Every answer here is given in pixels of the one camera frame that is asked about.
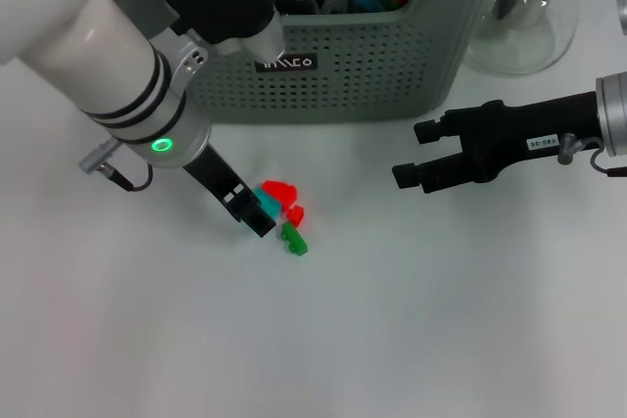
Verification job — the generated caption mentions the teal square brick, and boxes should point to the teal square brick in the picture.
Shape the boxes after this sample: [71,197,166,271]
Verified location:
[253,186,284,219]

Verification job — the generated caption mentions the glass carafe black lid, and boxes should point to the glass carafe black lid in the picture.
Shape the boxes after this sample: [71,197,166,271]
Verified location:
[462,0,589,75]

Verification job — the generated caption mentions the grey left gripper cable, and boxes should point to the grey left gripper cable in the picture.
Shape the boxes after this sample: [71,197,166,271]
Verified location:
[78,141,156,193]

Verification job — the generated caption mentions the grey perforated storage bin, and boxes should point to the grey perforated storage bin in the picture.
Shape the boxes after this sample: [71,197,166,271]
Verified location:
[97,0,518,125]

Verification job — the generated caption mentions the grey right gripper cable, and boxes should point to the grey right gripper cable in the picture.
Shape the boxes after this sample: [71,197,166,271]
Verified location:
[557,132,627,178]

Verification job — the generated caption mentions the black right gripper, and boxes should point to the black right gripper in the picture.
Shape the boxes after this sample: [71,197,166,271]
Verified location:
[391,91,603,195]

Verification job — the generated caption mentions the red-orange sloped brick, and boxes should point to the red-orange sloped brick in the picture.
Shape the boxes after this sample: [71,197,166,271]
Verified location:
[261,180,299,207]

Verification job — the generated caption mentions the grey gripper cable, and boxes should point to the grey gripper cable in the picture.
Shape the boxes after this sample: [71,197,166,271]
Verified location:
[78,141,156,193]
[557,132,627,178]

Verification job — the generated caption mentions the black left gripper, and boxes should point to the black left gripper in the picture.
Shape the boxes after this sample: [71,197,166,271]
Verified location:
[182,142,278,240]

